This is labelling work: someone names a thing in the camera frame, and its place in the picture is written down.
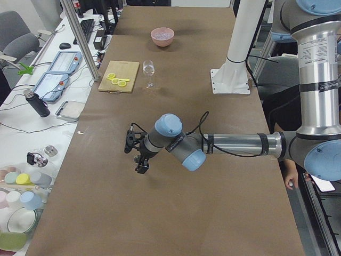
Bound black water bottle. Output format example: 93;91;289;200
23;89;50;117

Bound green plastic clamp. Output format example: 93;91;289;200
17;62;34;75

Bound silver digital scale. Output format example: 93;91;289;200
55;101;85;121

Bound black computer mouse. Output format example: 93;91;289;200
59;43;71;50

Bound bamboo cutting board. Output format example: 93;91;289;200
98;60;140;93

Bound steel jigger cup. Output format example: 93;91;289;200
134;155;140;163

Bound near blue teach pendant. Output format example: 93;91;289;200
33;72;69;103

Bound middle lemon slice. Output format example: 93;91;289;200
111;78;120;85

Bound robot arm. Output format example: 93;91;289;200
125;1;340;181

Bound grey office chair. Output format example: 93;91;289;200
1;11;56;64

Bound yellow plastic cup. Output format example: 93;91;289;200
15;173;33;185

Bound grey plastic cup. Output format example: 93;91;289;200
30;171;52;188

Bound green plastic cup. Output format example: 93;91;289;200
5;172;19;185

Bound blue teach pendant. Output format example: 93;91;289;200
48;51;83;75
33;72;69;103

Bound far lemon slice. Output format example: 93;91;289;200
106;73;116;80

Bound far blue teach pendant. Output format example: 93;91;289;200
48;51;83;75

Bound black keyboard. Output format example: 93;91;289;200
80;19;95;43

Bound aluminium frame post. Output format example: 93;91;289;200
60;0;100;82

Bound pink bowl of ice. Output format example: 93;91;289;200
150;27;175;47

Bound white camera mast base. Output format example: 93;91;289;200
210;0;266;94

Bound clear wine glass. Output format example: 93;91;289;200
142;60;155;88

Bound small steel canister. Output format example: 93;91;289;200
44;145;58;159

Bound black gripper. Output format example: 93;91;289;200
135;138;160;174

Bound person in black shirt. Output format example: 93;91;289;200
262;85;302;190

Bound lemon slice near handle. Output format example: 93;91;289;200
118;81;127;87

